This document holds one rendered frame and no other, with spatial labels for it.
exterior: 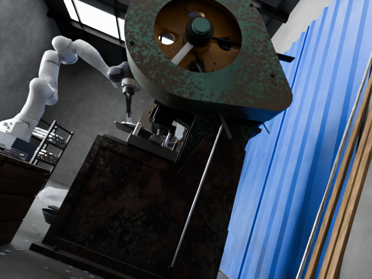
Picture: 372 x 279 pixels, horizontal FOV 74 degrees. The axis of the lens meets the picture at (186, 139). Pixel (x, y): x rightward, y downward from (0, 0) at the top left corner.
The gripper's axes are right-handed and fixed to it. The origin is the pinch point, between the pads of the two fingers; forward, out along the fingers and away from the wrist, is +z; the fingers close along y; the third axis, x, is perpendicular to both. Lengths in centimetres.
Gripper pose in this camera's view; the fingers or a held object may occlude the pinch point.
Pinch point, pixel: (128, 118)
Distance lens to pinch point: 162.0
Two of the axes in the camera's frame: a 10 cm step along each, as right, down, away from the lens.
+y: 1.8, -2.3, -9.6
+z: 0.6, 9.7, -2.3
